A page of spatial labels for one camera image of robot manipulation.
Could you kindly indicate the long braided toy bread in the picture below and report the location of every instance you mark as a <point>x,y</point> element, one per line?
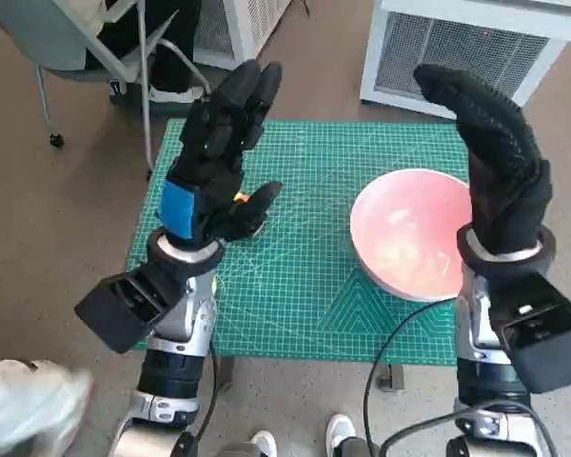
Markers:
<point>240,197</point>

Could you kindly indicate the seated person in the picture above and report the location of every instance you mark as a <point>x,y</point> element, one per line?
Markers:
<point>171,52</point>

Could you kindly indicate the black table leg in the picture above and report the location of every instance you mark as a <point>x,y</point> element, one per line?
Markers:
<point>392,378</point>
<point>225,376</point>

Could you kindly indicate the grey chair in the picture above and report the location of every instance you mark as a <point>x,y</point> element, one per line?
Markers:
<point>38,43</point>

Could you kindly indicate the pink bowl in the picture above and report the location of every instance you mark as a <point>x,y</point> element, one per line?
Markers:
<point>399,224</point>

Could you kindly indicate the green cutting mat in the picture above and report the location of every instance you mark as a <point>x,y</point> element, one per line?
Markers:
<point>304,214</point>

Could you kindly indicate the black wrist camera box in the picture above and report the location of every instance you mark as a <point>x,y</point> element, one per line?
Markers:
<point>119,309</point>
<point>547,333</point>

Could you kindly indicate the white plastic bag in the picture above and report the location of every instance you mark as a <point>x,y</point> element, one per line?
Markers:
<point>24,409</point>

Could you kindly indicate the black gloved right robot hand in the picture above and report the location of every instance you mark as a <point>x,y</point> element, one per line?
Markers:
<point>504,166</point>

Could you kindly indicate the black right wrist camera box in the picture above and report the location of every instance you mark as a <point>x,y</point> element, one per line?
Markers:
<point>547,333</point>

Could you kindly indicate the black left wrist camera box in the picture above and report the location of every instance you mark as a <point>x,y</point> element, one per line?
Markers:
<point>119,309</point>

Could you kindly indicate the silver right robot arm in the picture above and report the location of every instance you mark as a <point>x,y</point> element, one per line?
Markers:
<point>480,333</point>

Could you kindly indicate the black left robot hand blue tape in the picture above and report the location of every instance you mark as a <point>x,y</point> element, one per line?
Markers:
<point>219,128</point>

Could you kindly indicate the narrow white mesh-front cabinet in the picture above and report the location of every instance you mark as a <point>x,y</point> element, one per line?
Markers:
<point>238,28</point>

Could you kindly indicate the person with white shoes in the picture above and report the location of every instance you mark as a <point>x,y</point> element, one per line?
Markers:
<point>340,428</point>

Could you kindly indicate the wide white mesh-front cabinet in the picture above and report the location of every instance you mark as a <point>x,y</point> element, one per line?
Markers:
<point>457,52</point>

